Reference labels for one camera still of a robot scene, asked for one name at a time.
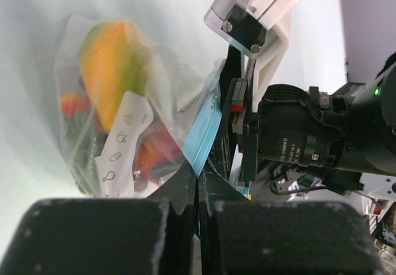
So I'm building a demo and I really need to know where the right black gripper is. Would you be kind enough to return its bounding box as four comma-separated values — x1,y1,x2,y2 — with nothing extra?
216,45,260,184

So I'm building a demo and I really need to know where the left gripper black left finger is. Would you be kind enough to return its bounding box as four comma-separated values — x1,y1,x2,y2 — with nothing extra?
1,162,196,274

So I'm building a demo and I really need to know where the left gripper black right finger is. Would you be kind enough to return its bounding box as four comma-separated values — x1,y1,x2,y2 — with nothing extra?
197,162,384,274

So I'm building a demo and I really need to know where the red fake tomato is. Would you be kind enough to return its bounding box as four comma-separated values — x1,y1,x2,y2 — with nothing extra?
132,122,182,185

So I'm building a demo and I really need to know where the clear zip top bag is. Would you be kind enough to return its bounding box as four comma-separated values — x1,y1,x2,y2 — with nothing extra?
54,15,225,198

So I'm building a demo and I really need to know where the yellow fake fruit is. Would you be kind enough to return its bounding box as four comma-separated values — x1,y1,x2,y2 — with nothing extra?
79,20,152,132

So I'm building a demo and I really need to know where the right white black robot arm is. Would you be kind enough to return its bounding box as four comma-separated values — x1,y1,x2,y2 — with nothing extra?
211,47,395,194

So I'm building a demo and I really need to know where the small orange red fake fruit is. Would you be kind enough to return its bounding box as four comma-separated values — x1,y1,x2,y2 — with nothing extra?
60,93,90,119

